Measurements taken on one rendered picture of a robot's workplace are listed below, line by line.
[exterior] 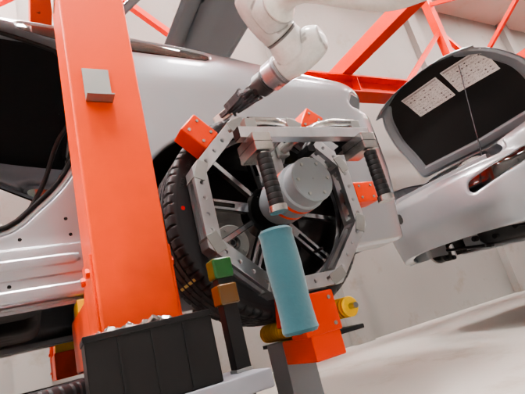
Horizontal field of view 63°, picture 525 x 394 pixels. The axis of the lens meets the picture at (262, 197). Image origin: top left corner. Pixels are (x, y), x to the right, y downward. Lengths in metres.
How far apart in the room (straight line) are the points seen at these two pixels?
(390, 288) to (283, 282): 5.70
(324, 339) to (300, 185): 0.41
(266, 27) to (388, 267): 5.81
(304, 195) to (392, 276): 5.74
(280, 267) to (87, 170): 0.49
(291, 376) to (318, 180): 0.56
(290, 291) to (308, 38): 0.68
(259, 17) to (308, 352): 0.89
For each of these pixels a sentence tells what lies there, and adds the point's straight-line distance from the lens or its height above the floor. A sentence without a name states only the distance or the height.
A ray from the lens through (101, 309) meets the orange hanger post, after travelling 0.91.
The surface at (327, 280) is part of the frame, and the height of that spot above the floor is 0.59.
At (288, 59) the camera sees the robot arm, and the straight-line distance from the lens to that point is 1.26.
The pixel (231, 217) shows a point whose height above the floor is 0.97.
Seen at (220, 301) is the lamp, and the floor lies 0.58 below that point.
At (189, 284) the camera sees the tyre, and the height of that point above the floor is 0.68.
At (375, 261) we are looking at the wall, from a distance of 6.63.
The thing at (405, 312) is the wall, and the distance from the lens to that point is 6.80.
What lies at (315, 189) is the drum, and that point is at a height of 0.82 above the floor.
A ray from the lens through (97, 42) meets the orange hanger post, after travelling 1.19.
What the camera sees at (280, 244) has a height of 0.69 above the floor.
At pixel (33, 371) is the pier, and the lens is 4.63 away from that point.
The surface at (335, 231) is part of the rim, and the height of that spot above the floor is 0.75.
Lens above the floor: 0.52
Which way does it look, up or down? 17 degrees up
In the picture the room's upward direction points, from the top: 15 degrees counter-clockwise
